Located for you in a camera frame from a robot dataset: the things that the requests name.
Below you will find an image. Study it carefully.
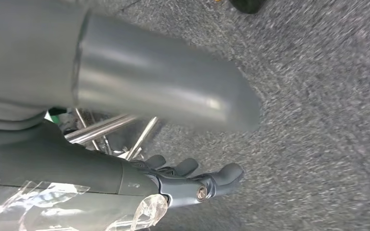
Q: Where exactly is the steel workbench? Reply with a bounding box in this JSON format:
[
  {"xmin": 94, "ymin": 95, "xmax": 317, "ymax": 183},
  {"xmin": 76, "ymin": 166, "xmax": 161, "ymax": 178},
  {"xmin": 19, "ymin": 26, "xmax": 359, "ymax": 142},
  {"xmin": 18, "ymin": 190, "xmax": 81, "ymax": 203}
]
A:
[{"xmin": 63, "ymin": 107, "xmax": 160, "ymax": 162}]

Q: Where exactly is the green plastic crate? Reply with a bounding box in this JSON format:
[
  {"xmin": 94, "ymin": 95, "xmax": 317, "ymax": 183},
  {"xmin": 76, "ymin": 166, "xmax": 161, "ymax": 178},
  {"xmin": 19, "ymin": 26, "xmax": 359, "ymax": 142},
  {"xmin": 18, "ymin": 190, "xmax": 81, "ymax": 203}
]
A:
[{"xmin": 44, "ymin": 107, "xmax": 68, "ymax": 125}]

